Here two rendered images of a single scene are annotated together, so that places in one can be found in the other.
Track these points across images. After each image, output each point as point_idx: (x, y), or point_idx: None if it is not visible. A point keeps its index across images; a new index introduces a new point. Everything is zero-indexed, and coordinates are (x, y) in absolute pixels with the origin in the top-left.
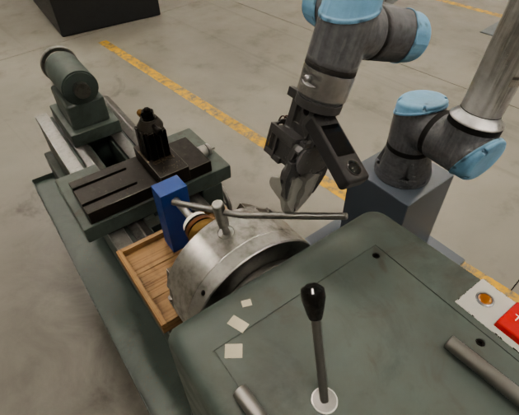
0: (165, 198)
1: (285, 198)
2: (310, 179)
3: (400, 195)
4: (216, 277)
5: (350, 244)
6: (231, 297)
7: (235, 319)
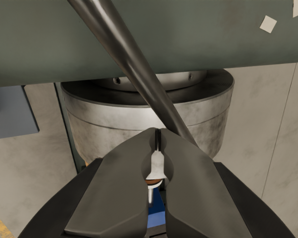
0: (160, 208)
1: (223, 164)
2: (120, 211)
3: None
4: (225, 99)
5: (26, 14)
6: (262, 52)
7: (297, 9)
